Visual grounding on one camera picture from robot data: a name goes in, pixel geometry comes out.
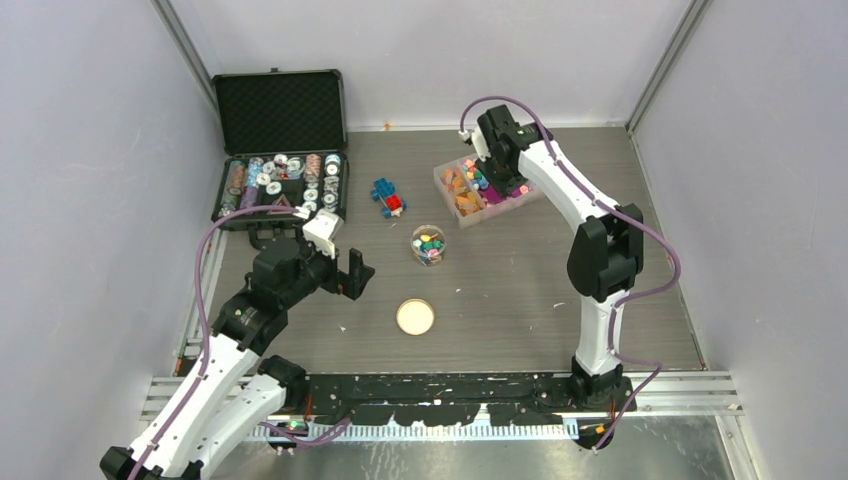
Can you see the gold jar lid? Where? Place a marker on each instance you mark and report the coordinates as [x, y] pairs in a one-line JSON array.
[[415, 317]]

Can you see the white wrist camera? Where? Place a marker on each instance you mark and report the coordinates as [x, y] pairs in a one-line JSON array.
[[321, 231], [475, 138]]

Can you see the magenta plastic scoop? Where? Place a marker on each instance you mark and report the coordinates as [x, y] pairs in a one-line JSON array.
[[491, 196]]

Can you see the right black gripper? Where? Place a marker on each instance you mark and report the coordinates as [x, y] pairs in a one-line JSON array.
[[505, 187]]

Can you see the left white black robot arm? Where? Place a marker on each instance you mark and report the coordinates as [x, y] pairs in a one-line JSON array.
[[234, 385]]

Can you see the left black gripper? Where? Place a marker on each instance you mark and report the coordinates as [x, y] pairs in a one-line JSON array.
[[350, 284]]

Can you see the clear plastic jar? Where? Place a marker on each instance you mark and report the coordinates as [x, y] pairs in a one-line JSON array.
[[428, 244]]

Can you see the clear compartment candy box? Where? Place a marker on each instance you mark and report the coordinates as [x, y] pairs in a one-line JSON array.
[[458, 182]]

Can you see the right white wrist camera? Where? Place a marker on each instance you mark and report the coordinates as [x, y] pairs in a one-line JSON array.
[[475, 138]]

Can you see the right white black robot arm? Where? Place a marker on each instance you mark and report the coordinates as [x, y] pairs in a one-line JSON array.
[[606, 253]]

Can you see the blue red brick toy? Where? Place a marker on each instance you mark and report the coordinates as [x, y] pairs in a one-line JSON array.
[[385, 193]]

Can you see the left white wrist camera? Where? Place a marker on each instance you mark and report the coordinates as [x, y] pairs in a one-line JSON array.
[[321, 231]]

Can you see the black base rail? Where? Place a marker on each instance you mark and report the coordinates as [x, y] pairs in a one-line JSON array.
[[508, 399]]

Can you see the black poker chip case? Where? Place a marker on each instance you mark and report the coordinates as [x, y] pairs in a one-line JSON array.
[[285, 135]]

